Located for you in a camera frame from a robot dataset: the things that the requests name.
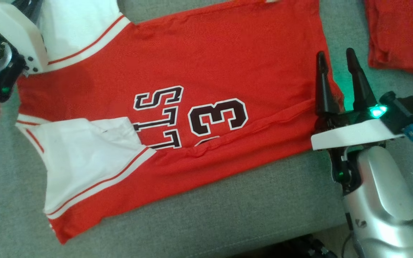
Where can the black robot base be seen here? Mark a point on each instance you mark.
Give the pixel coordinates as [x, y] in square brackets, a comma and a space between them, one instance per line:
[292, 249]

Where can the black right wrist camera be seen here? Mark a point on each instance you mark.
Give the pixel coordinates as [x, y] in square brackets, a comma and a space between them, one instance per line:
[405, 111]

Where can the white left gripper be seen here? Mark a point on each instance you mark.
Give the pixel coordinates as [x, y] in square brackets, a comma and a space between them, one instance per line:
[9, 39]

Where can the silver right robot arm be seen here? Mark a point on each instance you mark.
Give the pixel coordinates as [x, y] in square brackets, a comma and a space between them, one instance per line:
[382, 208]

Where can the grey sofa seat cushion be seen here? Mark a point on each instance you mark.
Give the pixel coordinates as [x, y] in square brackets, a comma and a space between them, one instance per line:
[228, 215]

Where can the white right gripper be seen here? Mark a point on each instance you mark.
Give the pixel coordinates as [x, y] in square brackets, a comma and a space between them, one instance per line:
[353, 132]

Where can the red basketball jersey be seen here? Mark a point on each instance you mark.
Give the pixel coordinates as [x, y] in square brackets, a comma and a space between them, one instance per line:
[210, 64]

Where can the red mesh shorts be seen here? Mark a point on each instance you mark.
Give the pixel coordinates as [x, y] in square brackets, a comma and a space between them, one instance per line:
[403, 36]

